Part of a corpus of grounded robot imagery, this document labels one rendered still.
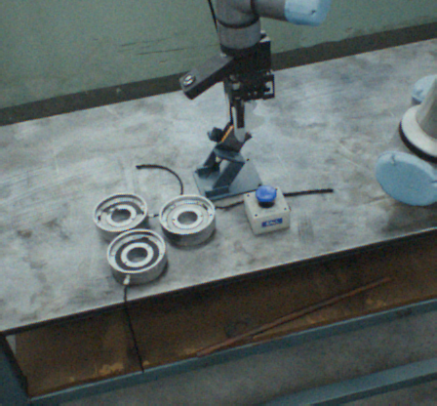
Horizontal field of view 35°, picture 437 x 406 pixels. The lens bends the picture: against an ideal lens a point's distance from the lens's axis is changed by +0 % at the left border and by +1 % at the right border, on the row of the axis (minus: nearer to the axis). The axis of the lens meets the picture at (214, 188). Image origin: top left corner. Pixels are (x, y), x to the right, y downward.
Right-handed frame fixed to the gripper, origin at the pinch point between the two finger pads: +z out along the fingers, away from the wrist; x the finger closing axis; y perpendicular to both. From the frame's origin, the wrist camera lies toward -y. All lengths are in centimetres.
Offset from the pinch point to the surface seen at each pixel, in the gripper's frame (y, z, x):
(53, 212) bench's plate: -38.2, 11.8, 2.6
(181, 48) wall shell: 14, 69, 149
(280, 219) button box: 3.4, 9.0, -16.9
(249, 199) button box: -1.0, 7.4, -11.5
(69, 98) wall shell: -36, 83, 150
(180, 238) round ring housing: -15.4, 9.1, -15.6
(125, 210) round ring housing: -24.1, 9.4, -4.3
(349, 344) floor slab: 30, 92, 6
